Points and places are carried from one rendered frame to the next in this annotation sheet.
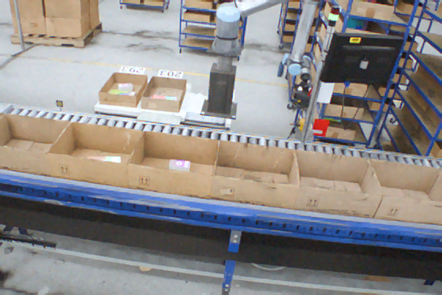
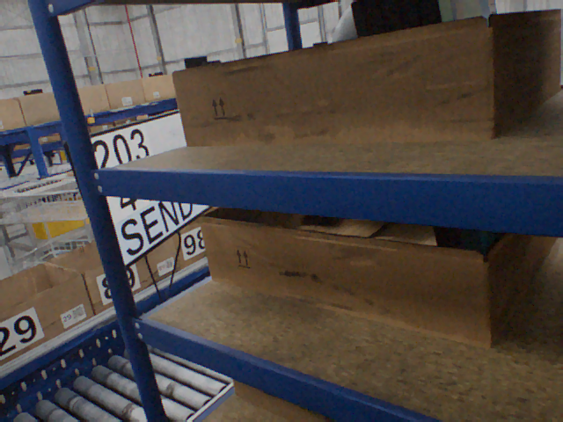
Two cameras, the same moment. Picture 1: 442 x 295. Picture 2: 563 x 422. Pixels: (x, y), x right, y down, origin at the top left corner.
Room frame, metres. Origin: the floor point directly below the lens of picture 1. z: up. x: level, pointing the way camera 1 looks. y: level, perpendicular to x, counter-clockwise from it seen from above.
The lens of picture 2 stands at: (3.10, -1.50, 1.63)
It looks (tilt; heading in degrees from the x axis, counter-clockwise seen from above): 17 degrees down; 130
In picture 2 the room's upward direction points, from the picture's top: 9 degrees counter-clockwise
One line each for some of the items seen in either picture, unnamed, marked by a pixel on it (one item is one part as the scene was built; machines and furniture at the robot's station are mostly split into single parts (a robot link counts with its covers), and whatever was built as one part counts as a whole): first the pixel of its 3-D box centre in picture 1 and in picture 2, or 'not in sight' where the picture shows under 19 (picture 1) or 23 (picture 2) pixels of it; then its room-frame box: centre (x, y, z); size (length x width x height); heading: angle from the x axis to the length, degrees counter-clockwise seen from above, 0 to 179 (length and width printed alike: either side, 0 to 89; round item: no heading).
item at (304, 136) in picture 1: (314, 93); not in sight; (2.16, -0.55, 1.11); 0.12 x 0.05 x 0.88; 89
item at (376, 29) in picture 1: (358, 30); (376, 226); (2.79, -0.93, 1.39); 0.40 x 0.30 x 0.10; 178
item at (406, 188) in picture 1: (406, 193); (14, 314); (1.42, -0.96, 0.96); 0.39 x 0.29 x 0.17; 89
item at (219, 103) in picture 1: (221, 89); not in sight; (2.46, 0.04, 0.91); 0.26 x 0.26 x 0.33; 89
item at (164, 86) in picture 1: (164, 93); not in sight; (2.52, 0.47, 0.80); 0.38 x 0.28 x 0.10; 0
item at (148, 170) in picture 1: (174, 165); not in sight; (1.44, 0.21, 0.96); 0.39 x 0.29 x 0.17; 89
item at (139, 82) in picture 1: (124, 88); not in sight; (2.52, 0.79, 0.80); 0.38 x 0.28 x 0.10; 0
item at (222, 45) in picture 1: (226, 41); not in sight; (2.46, 0.05, 1.27); 0.19 x 0.19 x 0.10
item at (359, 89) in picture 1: (345, 78); not in sight; (2.80, -0.93, 0.99); 0.40 x 0.30 x 0.10; 175
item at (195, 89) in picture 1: (169, 98); not in sight; (2.56, 0.44, 0.74); 1.00 x 0.58 x 0.03; 89
